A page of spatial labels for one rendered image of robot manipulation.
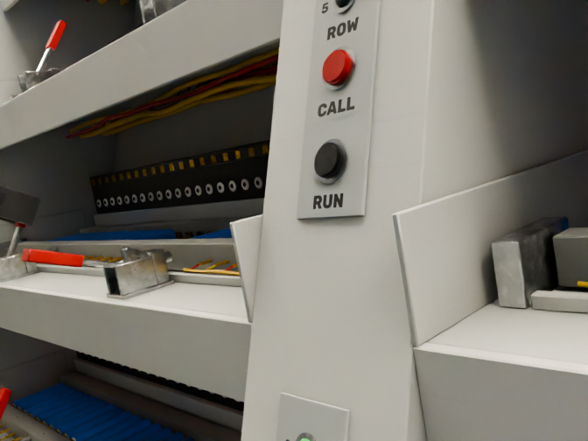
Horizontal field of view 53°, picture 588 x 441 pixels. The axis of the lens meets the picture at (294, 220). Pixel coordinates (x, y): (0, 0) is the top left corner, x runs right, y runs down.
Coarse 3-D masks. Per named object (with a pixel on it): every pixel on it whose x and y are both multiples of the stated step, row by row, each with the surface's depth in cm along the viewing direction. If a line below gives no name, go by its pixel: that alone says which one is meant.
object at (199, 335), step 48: (0, 240) 77; (48, 240) 81; (240, 240) 28; (0, 288) 57; (48, 288) 50; (96, 288) 46; (192, 288) 40; (240, 288) 37; (48, 336) 50; (96, 336) 42; (144, 336) 37; (192, 336) 33; (240, 336) 29; (192, 384) 34; (240, 384) 30
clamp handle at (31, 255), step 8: (24, 248) 37; (128, 248) 41; (24, 256) 37; (32, 256) 37; (40, 256) 37; (48, 256) 37; (56, 256) 38; (64, 256) 38; (72, 256) 38; (80, 256) 39; (128, 256) 41; (56, 264) 38; (64, 264) 38; (72, 264) 38; (80, 264) 39; (88, 264) 39; (96, 264) 39; (104, 264) 40; (112, 264) 40; (120, 264) 41
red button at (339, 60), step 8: (328, 56) 27; (336, 56) 26; (344, 56) 26; (328, 64) 27; (336, 64) 26; (344, 64) 26; (328, 72) 26; (336, 72) 26; (344, 72) 26; (328, 80) 27; (336, 80) 26
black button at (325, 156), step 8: (328, 144) 26; (336, 144) 26; (320, 152) 26; (328, 152) 26; (336, 152) 25; (320, 160) 26; (328, 160) 26; (336, 160) 25; (320, 168) 26; (328, 168) 26; (336, 168) 25; (320, 176) 26; (328, 176) 26
